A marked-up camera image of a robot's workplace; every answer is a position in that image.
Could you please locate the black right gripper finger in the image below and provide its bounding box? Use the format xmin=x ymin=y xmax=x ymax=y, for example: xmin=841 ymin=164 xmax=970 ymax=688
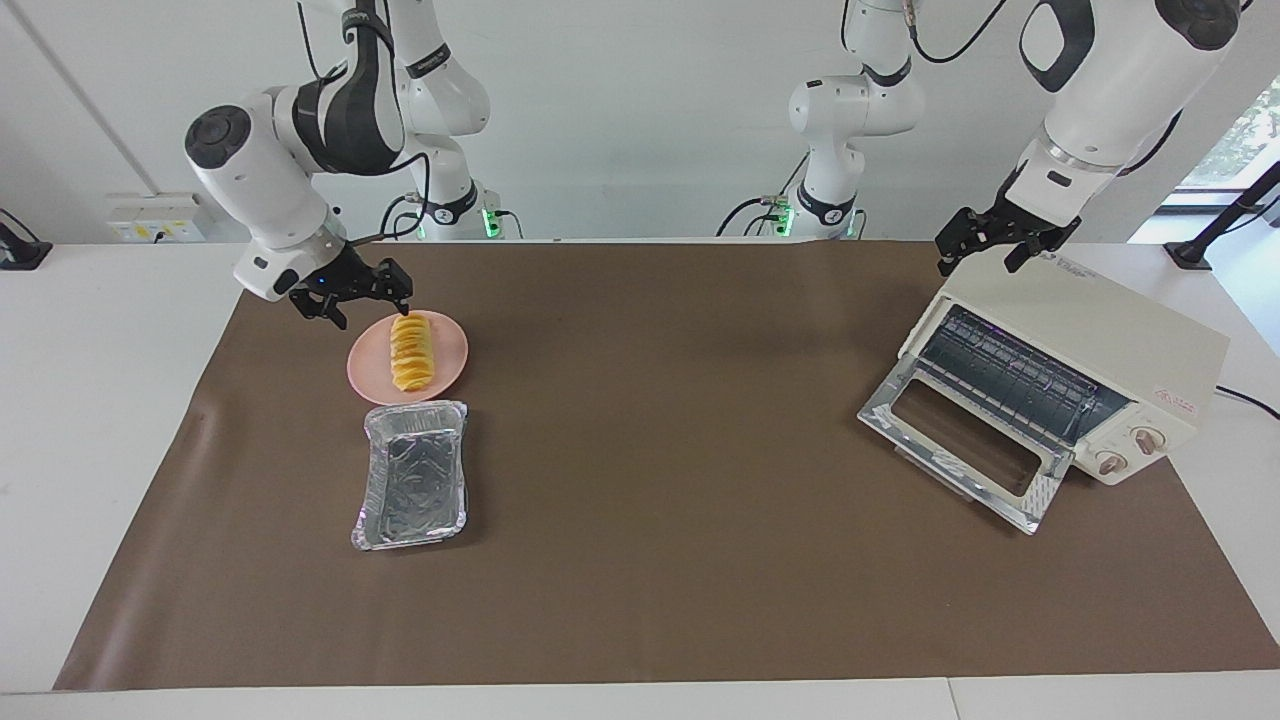
xmin=290 ymin=293 xmax=349 ymax=331
xmin=365 ymin=258 xmax=414 ymax=317

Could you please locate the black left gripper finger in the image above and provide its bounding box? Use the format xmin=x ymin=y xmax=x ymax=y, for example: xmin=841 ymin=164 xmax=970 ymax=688
xmin=1003 ymin=222 xmax=1083 ymax=275
xmin=935 ymin=207 xmax=1001 ymax=278

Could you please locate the golden ridged bread loaf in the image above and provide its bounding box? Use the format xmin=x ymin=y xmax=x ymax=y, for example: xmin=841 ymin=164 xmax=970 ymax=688
xmin=389 ymin=313 xmax=438 ymax=393

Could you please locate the aluminium foil tray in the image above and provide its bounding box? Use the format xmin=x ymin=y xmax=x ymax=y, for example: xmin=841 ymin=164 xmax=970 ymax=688
xmin=350 ymin=400 xmax=470 ymax=552

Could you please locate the cream toaster oven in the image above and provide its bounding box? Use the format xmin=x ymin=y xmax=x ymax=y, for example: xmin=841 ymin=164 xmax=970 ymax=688
xmin=895 ymin=245 xmax=1231 ymax=488

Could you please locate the glass oven door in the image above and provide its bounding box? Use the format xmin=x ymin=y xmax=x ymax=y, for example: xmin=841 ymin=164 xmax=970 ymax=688
xmin=857 ymin=355 xmax=1073 ymax=536

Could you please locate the pink round plate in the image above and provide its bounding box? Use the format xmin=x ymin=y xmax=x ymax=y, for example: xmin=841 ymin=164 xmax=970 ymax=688
xmin=347 ymin=310 xmax=469 ymax=406

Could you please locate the window with greenery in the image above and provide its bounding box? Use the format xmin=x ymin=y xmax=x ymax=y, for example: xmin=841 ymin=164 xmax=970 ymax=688
xmin=1180 ymin=80 xmax=1280 ymax=191

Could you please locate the black desk clamp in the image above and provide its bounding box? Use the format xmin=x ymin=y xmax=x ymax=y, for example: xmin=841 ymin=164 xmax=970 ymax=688
xmin=0 ymin=208 xmax=53 ymax=271

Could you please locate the brown table mat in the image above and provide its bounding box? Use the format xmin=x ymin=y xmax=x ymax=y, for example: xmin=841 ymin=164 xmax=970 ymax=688
xmin=52 ymin=240 xmax=1280 ymax=691

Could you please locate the black right base cable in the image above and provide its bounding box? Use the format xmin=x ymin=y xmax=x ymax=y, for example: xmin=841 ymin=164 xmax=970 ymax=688
xmin=378 ymin=193 xmax=526 ymax=243

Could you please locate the black base cable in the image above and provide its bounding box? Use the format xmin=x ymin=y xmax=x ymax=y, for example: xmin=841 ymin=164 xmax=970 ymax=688
xmin=715 ymin=155 xmax=813 ymax=239
xmin=378 ymin=193 xmax=526 ymax=243

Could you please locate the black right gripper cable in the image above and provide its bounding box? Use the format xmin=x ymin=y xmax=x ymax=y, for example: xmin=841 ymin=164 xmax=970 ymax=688
xmin=345 ymin=150 xmax=432 ymax=247

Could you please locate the metal oven wire rack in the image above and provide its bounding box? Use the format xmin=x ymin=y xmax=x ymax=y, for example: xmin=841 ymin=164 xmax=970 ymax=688
xmin=920 ymin=305 xmax=1131 ymax=448

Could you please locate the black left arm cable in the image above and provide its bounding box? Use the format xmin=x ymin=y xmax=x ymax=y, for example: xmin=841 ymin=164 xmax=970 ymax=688
xmin=840 ymin=0 xmax=1011 ymax=64

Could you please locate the white wall socket box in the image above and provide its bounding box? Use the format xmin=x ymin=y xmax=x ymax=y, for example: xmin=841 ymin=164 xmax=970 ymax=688
xmin=107 ymin=192 xmax=213 ymax=243

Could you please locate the black left base cable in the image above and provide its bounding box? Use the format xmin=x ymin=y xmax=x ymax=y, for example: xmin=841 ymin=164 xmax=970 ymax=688
xmin=715 ymin=155 xmax=813 ymax=239

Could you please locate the black oven power cord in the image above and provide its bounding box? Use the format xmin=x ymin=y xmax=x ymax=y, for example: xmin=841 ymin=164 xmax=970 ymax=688
xmin=1215 ymin=385 xmax=1280 ymax=421

